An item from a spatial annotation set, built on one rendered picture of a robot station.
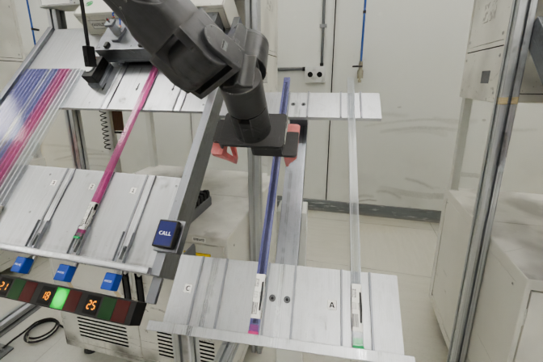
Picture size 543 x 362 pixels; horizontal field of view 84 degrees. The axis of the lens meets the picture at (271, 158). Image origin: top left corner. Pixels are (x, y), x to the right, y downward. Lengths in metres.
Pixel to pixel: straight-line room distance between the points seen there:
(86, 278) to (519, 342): 1.30
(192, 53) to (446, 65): 2.22
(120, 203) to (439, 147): 2.20
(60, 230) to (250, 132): 0.52
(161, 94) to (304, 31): 1.72
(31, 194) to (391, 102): 2.14
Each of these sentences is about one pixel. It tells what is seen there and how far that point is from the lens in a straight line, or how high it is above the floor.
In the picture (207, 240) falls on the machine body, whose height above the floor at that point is 0.61.
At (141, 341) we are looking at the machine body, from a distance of 1.34.
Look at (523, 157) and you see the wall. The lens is 2.72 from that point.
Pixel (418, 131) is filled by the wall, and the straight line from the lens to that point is 2.46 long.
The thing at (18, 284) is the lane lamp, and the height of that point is 0.66.
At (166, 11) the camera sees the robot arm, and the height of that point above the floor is 1.14.
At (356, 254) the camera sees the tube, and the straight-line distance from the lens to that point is 0.50.
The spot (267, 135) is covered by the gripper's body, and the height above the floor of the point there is 0.99.
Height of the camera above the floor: 1.07
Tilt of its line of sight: 15 degrees down
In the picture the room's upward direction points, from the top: straight up
